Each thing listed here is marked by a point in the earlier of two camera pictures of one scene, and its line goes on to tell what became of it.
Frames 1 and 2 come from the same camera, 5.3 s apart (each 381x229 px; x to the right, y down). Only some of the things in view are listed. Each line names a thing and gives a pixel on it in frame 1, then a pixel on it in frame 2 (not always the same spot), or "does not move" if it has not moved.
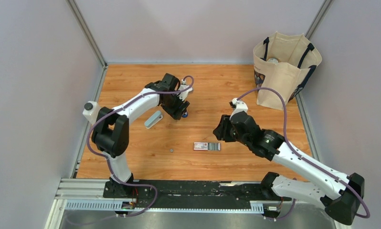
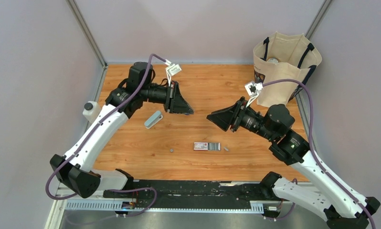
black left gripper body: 173,104 to 155,94
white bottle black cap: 90,111 does not move
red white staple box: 207,146 does not move
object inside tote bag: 273,60 does not move
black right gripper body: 240,139 to 253,121
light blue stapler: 153,119 does not move
